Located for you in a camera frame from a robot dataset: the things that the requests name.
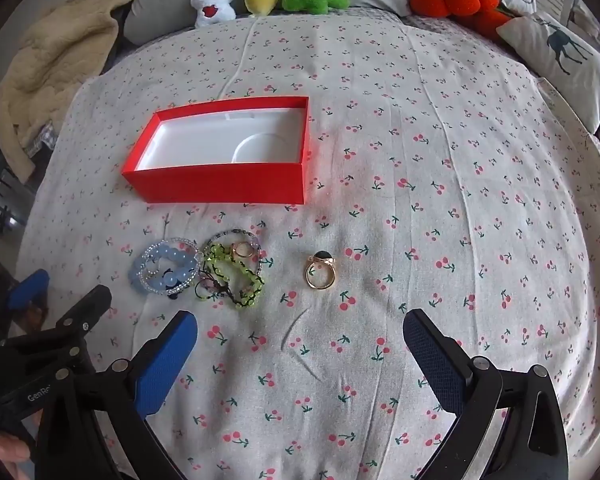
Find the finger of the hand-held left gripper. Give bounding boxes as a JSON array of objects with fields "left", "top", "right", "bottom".
[
  {"left": 0, "top": 268, "right": 51, "bottom": 342},
  {"left": 0, "top": 284, "right": 112, "bottom": 376}
]

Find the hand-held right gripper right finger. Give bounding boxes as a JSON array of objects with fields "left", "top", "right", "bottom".
[{"left": 402, "top": 308, "right": 571, "bottom": 480}]

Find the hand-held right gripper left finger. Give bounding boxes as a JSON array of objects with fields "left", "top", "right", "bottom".
[{"left": 32, "top": 310, "right": 199, "bottom": 480}]

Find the blue bead bracelet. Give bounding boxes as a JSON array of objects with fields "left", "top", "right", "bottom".
[{"left": 128, "top": 248, "right": 203, "bottom": 297}]

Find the clear bead bracelet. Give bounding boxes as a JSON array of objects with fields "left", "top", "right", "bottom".
[{"left": 141, "top": 236, "right": 207, "bottom": 295}]

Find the green beaded cord bracelet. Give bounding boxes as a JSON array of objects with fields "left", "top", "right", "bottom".
[{"left": 196, "top": 241, "right": 266, "bottom": 307}]

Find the thin dark beaded bracelet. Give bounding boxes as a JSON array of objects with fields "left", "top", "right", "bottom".
[{"left": 207, "top": 227, "right": 267, "bottom": 266}]

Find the gold ring with dark stone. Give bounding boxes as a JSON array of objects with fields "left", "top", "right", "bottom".
[{"left": 305, "top": 251, "right": 337, "bottom": 289}]

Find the red cardboard box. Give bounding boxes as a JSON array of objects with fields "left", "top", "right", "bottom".
[{"left": 121, "top": 95, "right": 312, "bottom": 205}]

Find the person's left hand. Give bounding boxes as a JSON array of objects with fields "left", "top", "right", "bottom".
[{"left": 0, "top": 432, "right": 33, "bottom": 480}]

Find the plaid cloth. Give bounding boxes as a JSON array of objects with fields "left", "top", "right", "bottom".
[{"left": 22, "top": 122, "right": 61, "bottom": 153}]

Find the cherry print bed sheet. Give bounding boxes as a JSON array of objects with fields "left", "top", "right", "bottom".
[{"left": 15, "top": 10, "right": 600, "bottom": 480}]

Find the beige fleece blanket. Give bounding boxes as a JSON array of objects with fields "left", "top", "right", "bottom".
[{"left": 0, "top": 0, "right": 146, "bottom": 183}]

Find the grey pillow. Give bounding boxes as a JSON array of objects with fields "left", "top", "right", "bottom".
[{"left": 125, "top": 0, "right": 406, "bottom": 46}]

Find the deer print pillow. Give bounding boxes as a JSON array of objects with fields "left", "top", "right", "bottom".
[{"left": 496, "top": 12, "right": 600, "bottom": 133}]

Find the white plush toy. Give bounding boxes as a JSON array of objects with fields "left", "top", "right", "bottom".
[{"left": 190, "top": 0, "right": 238, "bottom": 29}]

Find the orange pumpkin plush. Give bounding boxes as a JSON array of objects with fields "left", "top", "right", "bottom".
[{"left": 407, "top": 0, "right": 516, "bottom": 41}]

